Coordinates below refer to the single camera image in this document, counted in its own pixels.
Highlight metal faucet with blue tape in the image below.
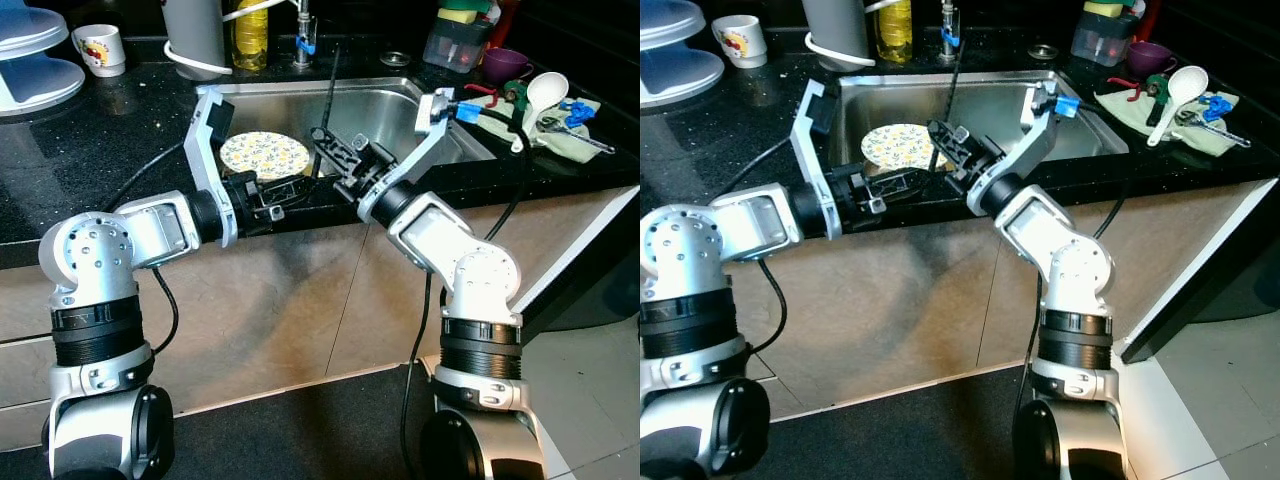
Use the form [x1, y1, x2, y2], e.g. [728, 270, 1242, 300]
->
[290, 0, 321, 71]
[938, 0, 963, 61]

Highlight white plastic spoon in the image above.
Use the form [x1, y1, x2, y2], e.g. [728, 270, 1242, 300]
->
[510, 72, 571, 154]
[1147, 65, 1209, 148]

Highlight tall grey cylinder appliance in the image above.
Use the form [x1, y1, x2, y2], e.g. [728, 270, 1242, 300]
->
[160, 0, 229, 71]
[802, 0, 871, 63]

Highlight yellow green sponge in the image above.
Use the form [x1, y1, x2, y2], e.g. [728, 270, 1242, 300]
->
[1085, 0, 1146, 21]
[440, 0, 501, 26]

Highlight metal utensil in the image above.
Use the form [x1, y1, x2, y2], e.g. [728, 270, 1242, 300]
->
[535, 113, 616, 156]
[1175, 108, 1253, 149]

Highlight purple cup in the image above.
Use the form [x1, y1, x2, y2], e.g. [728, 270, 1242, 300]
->
[482, 47, 536, 86]
[1127, 41, 1179, 79]

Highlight clear plastic container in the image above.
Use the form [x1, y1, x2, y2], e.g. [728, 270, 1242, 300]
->
[1070, 10, 1146, 67]
[422, 15, 501, 74]

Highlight stainless steel sink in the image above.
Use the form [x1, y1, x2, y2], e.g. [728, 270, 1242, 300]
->
[828, 70, 1131, 186]
[195, 77, 498, 191]

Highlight white yellow floral plate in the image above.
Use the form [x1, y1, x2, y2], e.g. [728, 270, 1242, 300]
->
[861, 123, 951, 173]
[219, 131, 312, 183]

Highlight thin black stick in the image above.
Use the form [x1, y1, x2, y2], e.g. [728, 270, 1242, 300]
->
[315, 42, 343, 181]
[930, 35, 966, 176]

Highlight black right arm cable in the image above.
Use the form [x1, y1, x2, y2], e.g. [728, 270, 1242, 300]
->
[1015, 90, 1131, 480]
[400, 95, 531, 480]

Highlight yellow oil bottle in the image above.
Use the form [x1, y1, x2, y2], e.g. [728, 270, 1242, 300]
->
[875, 0, 914, 64]
[230, 0, 271, 73]

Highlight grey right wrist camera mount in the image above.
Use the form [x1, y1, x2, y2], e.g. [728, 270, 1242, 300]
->
[965, 82, 1061, 216]
[357, 87, 461, 226]

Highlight white power cord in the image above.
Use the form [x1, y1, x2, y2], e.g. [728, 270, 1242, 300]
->
[805, 0, 916, 73]
[163, 0, 301, 81]

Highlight pale green cloth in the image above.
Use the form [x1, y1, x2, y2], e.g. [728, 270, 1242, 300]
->
[462, 92, 604, 164]
[1095, 85, 1241, 158]

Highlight black cabinet with white edge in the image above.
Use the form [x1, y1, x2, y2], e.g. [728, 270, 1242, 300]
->
[1120, 180, 1280, 363]
[520, 185, 641, 336]

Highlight white printed mug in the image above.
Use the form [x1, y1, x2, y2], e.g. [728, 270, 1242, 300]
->
[72, 24, 128, 79]
[712, 15, 769, 69]

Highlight white two-tier round rack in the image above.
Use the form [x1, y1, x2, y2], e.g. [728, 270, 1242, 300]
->
[0, 0, 86, 118]
[640, 0, 726, 109]

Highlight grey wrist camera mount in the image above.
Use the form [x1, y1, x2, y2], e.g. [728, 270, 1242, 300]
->
[790, 80, 851, 239]
[965, 82, 1061, 216]
[357, 87, 461, 226]
[183, 87, 241, 249]

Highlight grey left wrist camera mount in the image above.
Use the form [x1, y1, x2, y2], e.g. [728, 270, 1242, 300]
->
[183, 87, 241, 249]
[790, 80, 851, 239]

